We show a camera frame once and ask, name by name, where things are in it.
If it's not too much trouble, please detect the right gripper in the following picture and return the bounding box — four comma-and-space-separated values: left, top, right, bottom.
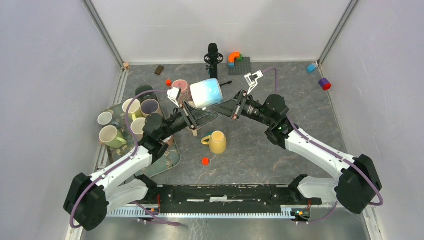
209, 89, 274, 127

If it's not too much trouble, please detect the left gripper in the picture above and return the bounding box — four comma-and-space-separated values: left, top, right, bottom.
159, 100, 218, 141

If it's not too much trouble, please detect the blue white mug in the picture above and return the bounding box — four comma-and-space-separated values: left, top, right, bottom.
190, 78, 223, 109

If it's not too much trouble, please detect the yellow mug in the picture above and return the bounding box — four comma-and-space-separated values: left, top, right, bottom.
201, 131, 227, 154

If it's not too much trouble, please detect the iridescent pink mug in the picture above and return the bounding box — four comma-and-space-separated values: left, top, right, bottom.
140, 98, 164, 118

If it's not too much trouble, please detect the dark green mug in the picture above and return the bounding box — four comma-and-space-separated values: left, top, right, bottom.
134, 85, 157, 103

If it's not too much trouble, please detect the pink octagonal mug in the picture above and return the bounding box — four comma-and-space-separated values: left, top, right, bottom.
130, 117, 146, 141

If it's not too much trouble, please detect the yellow-green octagonal mug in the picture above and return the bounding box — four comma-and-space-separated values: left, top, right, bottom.
122, 98, 144, 121

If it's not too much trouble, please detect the light green mug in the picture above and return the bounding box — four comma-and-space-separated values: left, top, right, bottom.
99, 125, 127, 149

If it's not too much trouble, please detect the small grey-blue mug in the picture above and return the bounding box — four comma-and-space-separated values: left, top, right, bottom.
97, 111, 121, 129

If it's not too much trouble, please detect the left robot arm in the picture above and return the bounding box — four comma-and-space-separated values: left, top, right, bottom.
63, 102, 218, 231

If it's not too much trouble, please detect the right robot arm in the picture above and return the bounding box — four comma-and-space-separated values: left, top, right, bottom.
212, 90, 384, 214

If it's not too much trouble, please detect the pink ghost pattern mug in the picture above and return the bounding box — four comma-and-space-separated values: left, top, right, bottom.
171, 79, 193, 103

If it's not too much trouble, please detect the grey lego baseplate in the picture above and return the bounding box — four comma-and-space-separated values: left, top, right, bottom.
228, 57, 252, 75

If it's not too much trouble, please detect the orange curved block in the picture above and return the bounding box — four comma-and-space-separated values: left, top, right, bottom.
228, 51, 241, 63

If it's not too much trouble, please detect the red cube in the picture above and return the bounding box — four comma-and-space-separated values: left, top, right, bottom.
201, 157, 210, 166

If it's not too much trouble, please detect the black microphone on tripod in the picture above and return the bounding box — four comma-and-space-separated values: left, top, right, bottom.
203, 42, 224, 80

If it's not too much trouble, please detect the floral green tray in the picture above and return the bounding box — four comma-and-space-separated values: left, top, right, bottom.
95, 103, 181, 178

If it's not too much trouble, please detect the brown block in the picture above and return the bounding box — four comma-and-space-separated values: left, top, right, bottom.
154, 65, 165, 76

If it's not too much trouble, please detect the blue block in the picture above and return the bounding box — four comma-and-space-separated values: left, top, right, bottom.
306, 63, 318, 73

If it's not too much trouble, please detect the small wooden cube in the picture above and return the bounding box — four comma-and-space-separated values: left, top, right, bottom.
123, 62, 130, 71

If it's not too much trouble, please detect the purple red block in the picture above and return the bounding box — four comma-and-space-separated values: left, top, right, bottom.
318, 78, 332, 91

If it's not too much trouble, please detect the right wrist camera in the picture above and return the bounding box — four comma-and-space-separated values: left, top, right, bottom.
244, 70, 264, 95

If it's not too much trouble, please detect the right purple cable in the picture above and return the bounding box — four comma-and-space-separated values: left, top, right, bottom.
261, 66, 384, 207

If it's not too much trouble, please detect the purple cable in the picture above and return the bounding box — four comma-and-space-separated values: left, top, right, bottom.
68, 89, 173, 229
261, 66, 384, 207

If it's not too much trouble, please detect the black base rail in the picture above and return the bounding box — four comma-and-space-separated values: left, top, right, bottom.
137, 184, 312, 214

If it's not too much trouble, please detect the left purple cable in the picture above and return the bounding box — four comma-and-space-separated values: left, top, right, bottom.
68, 89, 173, 229

